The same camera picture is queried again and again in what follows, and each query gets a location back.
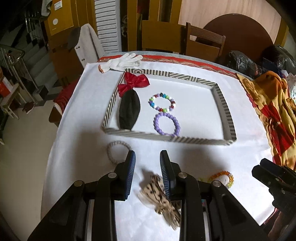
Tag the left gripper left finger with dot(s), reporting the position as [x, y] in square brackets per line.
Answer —
[125, 171]

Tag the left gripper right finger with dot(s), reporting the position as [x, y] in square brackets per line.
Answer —
[170, 171]

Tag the leopard print bow scrunchie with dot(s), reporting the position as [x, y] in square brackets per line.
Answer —
[153, 195]

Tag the black fabric hair piece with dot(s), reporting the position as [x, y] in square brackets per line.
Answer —
[129, 110]

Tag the striped cardboard tray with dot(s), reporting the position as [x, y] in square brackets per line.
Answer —
[175, 108]

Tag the orange red floral blanket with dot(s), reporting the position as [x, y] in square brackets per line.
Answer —
[275, 108]

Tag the red satin bow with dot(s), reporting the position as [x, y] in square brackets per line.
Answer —
[132, 81]

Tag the white glove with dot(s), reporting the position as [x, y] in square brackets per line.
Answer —
[121, 63]

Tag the black plastic bag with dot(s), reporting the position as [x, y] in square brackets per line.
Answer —
[239, 62]

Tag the white coat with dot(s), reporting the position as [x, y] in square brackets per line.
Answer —
[87, 45]

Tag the wooden chair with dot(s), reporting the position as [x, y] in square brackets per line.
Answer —
[203, 44]

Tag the round brown table top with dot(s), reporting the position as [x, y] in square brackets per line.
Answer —
[242, 34]

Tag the metal rack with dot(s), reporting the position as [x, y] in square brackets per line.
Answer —
[12, 60]

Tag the white louvered door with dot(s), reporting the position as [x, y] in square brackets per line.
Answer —
[107, 13]

